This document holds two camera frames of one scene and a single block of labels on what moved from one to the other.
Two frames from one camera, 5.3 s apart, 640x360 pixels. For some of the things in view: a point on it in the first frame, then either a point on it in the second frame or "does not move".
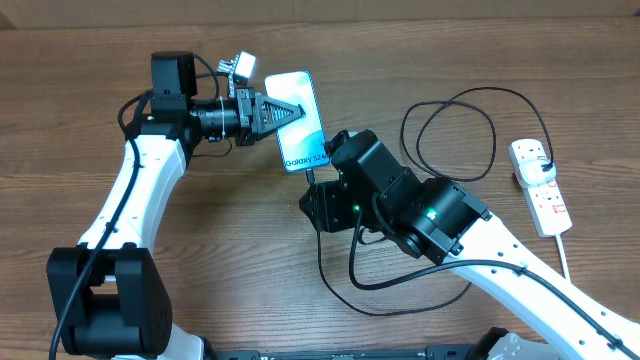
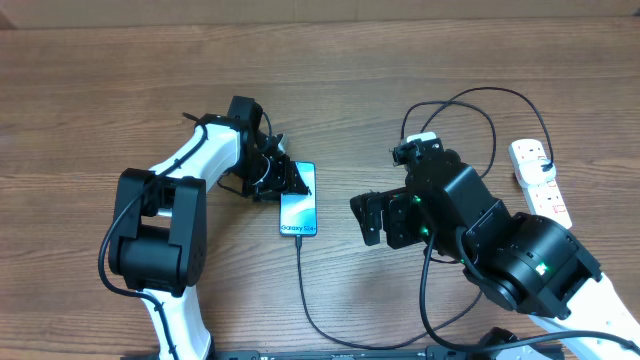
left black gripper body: [245, 116] → [264, 176]
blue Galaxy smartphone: [303, 145] → [297, 211]
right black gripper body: [347, 209] → [409, 220]
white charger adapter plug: [531, 172] does not move
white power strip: [545, 200] does not move
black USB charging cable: [494, 143] → [444, 105]
